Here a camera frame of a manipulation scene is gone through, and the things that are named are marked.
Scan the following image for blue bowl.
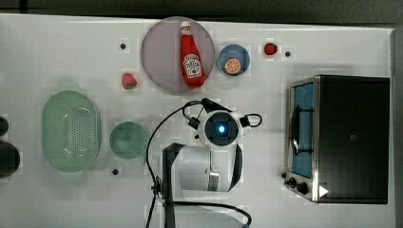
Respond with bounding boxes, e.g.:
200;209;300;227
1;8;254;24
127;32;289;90
217;44;250;76

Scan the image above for green perforated colander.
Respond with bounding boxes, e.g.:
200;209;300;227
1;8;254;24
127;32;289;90
41;90;102;173

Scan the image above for green mug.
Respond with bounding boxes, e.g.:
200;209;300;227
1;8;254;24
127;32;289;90
109;122;148;160

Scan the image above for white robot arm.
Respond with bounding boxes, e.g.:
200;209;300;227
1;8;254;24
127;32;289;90
159;110;250;228

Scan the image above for red plush ketchup bottle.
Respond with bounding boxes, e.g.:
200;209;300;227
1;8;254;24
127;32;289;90
180;21;205;88

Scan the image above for black round object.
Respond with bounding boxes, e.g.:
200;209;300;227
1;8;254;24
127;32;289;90
0;115;21;179

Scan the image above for plush orange slice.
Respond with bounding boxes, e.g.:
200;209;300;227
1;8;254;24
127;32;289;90
224;59;241;75

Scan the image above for red plush strawberry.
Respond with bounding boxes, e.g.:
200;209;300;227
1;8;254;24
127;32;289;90
264;43;278;56

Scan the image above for silver toaster oven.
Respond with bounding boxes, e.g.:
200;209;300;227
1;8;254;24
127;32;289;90
281;75;391;204

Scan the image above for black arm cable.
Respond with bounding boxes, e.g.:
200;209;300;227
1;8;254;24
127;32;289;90
144;100;253;228

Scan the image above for plush strawberry green leaves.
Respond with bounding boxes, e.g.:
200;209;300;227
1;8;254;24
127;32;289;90
122;73;137;90

